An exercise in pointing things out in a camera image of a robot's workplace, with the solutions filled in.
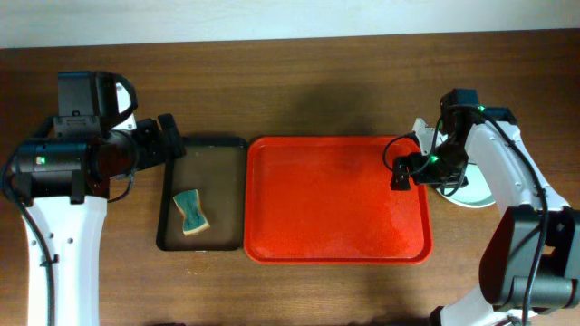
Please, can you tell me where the red plastic tray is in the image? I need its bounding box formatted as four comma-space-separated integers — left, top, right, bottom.
244, 136, 433, 264

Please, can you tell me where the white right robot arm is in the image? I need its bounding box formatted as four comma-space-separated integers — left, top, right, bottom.
383, 104, 579, 325

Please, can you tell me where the green yellow sponge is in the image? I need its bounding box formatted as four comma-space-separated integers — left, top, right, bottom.
173, 189, 210, 236

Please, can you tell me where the dark brown tray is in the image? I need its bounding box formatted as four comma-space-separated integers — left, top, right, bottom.
156, 137, 247, 252

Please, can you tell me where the light green plate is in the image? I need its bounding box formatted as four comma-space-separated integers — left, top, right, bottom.
444, 163, 496, 208

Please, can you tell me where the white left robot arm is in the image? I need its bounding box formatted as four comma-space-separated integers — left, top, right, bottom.
3, 114, 185, 325

